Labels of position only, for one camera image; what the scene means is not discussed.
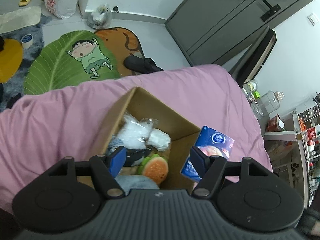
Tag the clear plastic water jug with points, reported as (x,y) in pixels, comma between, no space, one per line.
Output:
(266,104)

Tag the grey door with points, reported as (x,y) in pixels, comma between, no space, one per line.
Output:
(214,31)

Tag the leaning brown board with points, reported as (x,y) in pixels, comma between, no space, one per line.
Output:
(251,62)

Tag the white bubble wrap bag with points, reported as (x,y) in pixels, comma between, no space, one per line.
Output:
(135,133)

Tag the pink bed sheet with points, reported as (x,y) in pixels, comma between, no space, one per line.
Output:
(39,130)

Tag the white wrapped soft bundle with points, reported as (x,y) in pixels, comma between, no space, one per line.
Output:
(159,140)

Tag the black cloth on floor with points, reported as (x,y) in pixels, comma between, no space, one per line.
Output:
(141,65)

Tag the tape roll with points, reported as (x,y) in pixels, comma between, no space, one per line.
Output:
(27,41)

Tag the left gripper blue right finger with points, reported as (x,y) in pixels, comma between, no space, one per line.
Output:
(200,161)

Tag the green leaf cartoon rug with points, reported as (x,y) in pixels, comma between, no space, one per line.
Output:
(74,58)

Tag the blue tissue pack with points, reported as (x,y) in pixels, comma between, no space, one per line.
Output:
(213,144)

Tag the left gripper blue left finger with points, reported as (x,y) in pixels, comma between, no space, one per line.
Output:
(116,160)

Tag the cardboard box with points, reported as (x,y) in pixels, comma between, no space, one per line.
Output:
(141,104)

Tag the clear bag on floor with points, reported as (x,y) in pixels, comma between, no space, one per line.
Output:
(100,18)

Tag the hamburger plush toy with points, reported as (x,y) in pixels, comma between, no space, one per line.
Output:
(154,167)

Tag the orange cat rug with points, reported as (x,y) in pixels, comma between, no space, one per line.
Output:
(122,43)

